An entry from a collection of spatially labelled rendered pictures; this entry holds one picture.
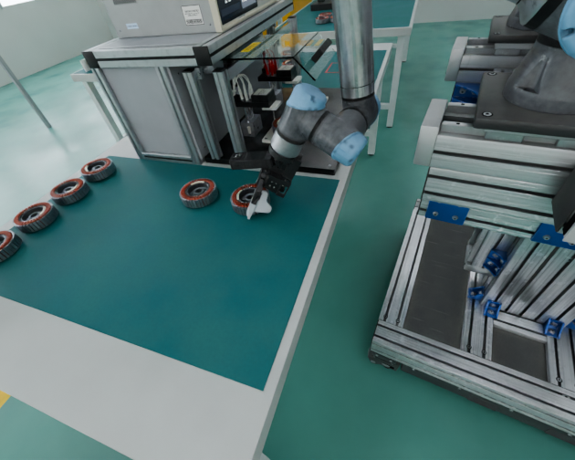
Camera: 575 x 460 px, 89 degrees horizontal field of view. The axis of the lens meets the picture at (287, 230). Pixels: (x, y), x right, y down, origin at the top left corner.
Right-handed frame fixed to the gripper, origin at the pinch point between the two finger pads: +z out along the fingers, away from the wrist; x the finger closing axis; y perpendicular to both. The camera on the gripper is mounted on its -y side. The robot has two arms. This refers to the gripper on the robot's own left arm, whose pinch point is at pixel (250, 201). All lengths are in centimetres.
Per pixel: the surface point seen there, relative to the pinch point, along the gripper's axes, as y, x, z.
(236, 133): -11.0, 19.4, -6.8
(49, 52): -437, 536, 314
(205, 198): -12.3, -0.6, 4.8
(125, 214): -33.4, -3.7, 20.3
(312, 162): 14.2, 17.3, -9.4
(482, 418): 104, -32, 28
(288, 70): -2, 59, -17
